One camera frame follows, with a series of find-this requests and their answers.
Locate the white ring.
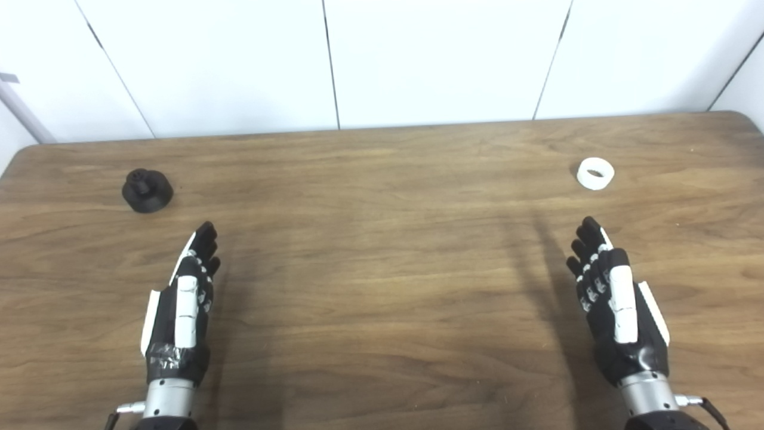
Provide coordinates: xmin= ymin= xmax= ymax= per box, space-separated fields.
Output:
xmin=577 ymin=157 xmax=615 ymax=191

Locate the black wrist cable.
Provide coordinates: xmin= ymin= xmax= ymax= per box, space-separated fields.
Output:
xmin=104 ymin=402 xmax=147 ymax=430
xmin=674 ymin=394 xmax=731 ymax=430

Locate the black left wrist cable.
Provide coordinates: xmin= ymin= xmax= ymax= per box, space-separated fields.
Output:
xmin=104 ymin=402 xmax=147 ymax=430

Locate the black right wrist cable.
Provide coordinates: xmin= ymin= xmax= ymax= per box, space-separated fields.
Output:
xmin=674 ymin=394 xmax=731 ymax=430

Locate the round black part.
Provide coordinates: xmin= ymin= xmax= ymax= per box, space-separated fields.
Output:
xmin=122 ymin=169 xmax=174 ymax=214

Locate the grey wall corner post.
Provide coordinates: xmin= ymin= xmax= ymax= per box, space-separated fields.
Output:
xmin=0 ymin=73 xmax=58 ymax=145

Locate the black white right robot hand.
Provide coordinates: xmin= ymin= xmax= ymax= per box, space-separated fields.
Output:
xmin=566 ymin=216 xmax=671 ymax=387

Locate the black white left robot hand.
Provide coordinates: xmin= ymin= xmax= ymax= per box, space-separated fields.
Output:
xmin=140 ymin=221 xmax=221 ymax=386

